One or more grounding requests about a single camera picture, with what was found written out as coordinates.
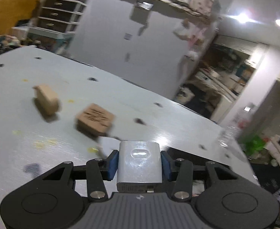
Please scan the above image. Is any black storage box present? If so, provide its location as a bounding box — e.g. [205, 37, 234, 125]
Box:
[166, 147, 229, 196]

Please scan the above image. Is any white power adapter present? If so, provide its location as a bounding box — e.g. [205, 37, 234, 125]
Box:
[117, 141, 162, 193]

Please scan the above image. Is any engraved wooden square block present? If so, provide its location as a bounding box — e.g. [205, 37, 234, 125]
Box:
[76, 103, 116, 136]

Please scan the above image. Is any clear plastic water bottle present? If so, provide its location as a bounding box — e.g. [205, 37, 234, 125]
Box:
[218, 122, 240, 147]

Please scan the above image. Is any rounded plain wooden block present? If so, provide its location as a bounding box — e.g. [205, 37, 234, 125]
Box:
[33, 84, 61, 117]

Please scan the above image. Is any white drawer cabinet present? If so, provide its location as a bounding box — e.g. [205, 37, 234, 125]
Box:
[28, 0, 87, 40]

